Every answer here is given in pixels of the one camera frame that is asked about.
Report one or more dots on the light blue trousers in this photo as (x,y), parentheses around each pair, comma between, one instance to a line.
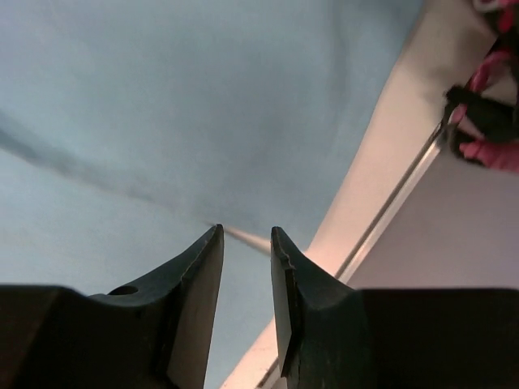
(129,127)

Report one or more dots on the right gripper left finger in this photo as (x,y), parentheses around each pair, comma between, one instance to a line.
(162,321)

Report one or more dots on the pink camouflage trousers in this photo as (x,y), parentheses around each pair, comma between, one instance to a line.
(479,129)

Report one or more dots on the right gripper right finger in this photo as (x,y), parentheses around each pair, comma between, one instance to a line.
(320,324)

